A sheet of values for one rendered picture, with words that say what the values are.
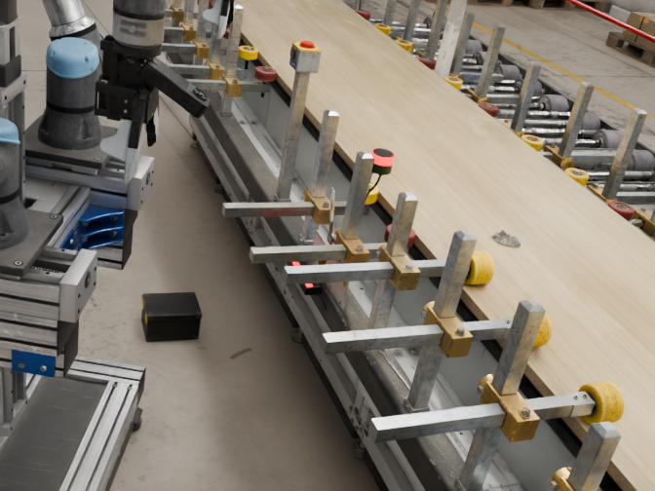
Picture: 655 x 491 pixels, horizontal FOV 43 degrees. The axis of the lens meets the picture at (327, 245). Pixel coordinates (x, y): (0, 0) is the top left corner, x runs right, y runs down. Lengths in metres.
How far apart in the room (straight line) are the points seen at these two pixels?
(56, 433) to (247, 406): 0.73
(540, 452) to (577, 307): 0.40
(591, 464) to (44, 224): 1.11
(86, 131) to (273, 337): 1.44
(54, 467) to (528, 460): 1.23
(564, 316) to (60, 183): 1.26
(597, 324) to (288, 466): 1.15
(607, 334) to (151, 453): 1.44
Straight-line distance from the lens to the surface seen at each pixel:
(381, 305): 2.02
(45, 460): 2.42
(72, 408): 2.56
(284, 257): 2.10
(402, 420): 1.49
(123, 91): 1.30
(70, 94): 2.05
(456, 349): 1.74
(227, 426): 2.84
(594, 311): 2.13
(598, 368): 1.92
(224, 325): 3.29
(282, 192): 2.66
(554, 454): 1.87
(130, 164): 1.30
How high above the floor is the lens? 1.90
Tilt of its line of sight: 29 degrees down
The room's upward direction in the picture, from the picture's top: 11 degrees clockwise
